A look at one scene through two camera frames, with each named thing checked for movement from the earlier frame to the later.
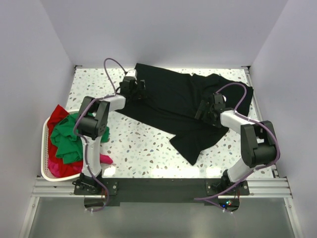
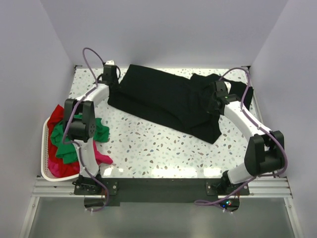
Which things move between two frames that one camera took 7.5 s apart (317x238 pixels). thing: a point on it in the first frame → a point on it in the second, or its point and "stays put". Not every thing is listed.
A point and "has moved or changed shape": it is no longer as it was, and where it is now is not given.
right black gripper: (204, 106) → (216, 112)
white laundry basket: (45, 170) stays put
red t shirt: (70, 169) stays put
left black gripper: (141, 92) → (116, 80)
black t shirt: (171, 102) has moved or changed shape
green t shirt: (68, 146) stays put
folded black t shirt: (203, 86) stays put
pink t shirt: (53, 168) stays put
